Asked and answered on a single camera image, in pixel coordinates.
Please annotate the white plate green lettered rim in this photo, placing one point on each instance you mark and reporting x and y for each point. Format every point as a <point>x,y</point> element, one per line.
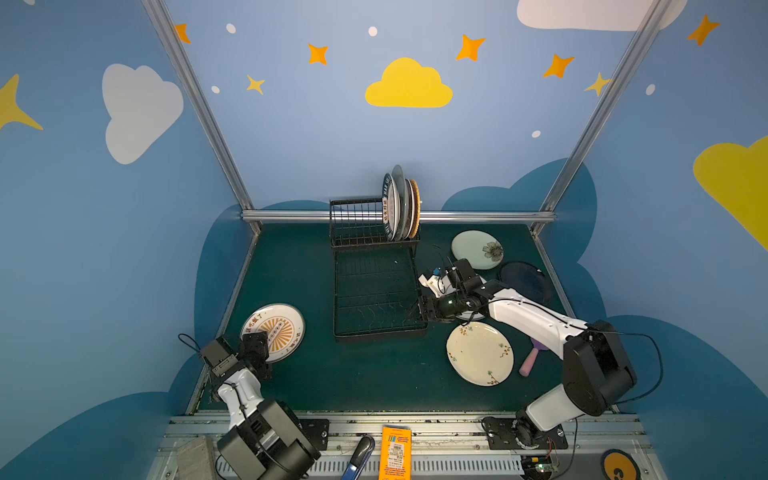
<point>390,207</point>

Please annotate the grey foam block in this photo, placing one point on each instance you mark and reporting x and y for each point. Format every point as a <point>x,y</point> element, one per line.
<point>195,460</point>

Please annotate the large plain green plate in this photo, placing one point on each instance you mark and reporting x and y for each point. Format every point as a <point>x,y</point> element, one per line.
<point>399,180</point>

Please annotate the cream floral plate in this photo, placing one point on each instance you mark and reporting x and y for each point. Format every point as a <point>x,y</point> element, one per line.
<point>480,354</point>

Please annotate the pale green floral plate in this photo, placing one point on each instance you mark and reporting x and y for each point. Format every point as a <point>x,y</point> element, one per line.
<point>479,248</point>

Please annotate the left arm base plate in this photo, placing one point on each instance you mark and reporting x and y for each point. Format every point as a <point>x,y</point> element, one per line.
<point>317,431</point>

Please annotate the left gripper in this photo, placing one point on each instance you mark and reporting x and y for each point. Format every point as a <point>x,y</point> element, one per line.
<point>255,346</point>

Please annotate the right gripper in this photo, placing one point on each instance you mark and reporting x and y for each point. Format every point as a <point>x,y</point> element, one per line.
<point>429,306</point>

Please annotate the black wire dish rack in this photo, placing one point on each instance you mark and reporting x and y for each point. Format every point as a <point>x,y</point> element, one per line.
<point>376,291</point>

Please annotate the orange yellow box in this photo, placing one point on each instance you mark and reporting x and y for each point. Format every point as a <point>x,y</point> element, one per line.
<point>396,453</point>

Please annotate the yellow black tape roll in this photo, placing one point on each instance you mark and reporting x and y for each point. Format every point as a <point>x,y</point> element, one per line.
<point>618,465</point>

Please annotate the blue black handled tool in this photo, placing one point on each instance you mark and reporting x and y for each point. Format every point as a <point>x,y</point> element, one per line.
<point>359,458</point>

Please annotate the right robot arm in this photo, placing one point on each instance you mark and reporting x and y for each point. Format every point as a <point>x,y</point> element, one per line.
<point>596,369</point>

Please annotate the dark navy plate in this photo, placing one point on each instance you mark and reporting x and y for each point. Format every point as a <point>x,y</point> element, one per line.
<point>528,280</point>

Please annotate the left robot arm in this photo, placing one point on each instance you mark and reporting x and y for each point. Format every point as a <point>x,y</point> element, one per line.
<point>265,439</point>

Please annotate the white plate orange sunburst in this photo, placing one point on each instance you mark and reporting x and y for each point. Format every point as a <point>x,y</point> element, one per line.
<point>409,215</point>

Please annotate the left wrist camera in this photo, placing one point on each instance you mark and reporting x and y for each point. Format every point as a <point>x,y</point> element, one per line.
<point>219,357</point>

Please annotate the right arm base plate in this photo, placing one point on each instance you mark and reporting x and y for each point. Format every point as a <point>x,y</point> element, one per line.
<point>511,433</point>

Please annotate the purple pink spatula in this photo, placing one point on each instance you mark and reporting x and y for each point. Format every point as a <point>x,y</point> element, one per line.
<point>530,360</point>

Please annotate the yellow woven wicker plate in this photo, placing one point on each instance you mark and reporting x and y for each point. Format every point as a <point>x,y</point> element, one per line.
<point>416,209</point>

